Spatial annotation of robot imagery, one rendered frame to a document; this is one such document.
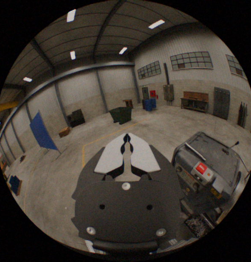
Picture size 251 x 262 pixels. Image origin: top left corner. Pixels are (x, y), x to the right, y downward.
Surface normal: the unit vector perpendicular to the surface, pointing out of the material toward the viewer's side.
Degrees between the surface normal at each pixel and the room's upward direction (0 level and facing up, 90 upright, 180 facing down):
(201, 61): 90
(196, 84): 90
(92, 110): 90
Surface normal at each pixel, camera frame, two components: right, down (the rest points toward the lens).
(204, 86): -0.86, 0.37
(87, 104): 0.47, 0.32
